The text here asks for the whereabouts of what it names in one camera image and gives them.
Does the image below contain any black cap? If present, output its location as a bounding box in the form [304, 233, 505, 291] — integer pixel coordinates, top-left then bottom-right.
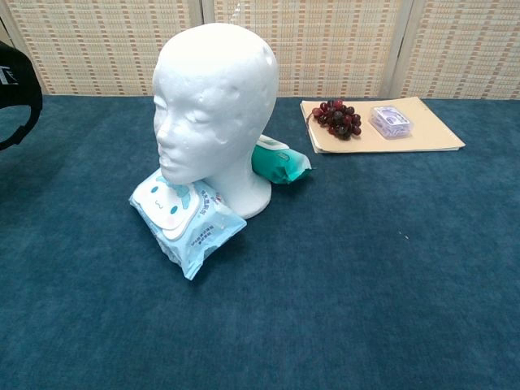
[0, 40, 44, 151]

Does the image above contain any white foam mannequin head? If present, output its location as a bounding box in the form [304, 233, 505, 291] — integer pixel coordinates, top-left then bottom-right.
[153, 22, 280, 218]

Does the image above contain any green wet wipes pack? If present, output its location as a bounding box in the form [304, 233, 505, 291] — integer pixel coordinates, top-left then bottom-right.
[250, 133, 314, 186]

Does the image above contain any light blue wet wipes pack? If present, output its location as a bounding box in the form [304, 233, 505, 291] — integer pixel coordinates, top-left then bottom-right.
[128, 168, 248, 281]

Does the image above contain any dark red grape bunch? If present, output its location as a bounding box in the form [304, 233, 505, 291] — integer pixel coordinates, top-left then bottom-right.
[306, 98, 362, 141]

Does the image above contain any clear box of purple picks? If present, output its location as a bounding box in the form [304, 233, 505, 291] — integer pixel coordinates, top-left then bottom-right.
[368, 105, 415, 141]

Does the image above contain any beige manila folder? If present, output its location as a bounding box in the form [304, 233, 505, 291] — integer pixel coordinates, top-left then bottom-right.
[299, 97, 466, 155]

